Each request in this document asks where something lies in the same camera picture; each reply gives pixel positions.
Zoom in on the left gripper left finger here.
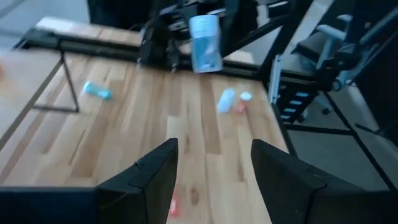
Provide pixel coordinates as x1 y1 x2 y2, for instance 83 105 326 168
96 138 179 224

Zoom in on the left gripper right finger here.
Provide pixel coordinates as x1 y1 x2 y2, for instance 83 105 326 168
251 139 364 224

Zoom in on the small pink bottle white cap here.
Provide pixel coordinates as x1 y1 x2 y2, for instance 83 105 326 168
235 91 253 114

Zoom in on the large clear bottle white cap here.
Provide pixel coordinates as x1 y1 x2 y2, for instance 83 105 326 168
188 14 224 75

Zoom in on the long pink pill bottle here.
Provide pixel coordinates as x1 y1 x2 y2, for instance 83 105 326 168
169 191 181 218

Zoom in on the clear pill bottle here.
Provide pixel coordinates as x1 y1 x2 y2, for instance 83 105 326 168
216 88 236 114

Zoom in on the small teal pill bottle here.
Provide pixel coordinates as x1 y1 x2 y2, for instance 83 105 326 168
81 80 112 101

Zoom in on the grey office chair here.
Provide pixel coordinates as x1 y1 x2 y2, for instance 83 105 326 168
295 14 398 116

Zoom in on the grey metal bracket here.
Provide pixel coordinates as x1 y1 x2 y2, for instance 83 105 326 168
267 54 282 105

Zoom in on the wooden shelf black metal frame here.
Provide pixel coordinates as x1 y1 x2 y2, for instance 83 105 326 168
0 49 80 150

